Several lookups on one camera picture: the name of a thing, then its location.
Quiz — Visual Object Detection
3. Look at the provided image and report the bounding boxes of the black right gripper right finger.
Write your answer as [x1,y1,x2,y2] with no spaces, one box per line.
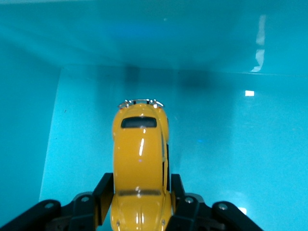
[165,173,265,231]

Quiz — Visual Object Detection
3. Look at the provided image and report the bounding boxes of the turquoise plastic bin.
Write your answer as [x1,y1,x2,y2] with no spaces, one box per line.
[0,0,308,231]

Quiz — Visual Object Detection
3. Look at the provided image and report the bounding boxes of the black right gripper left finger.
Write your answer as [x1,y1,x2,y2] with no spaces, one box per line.
[0,172,114,231]

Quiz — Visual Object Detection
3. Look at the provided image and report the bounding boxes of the yellow beetle toy car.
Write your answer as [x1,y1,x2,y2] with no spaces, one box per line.
[110,98,175,231]

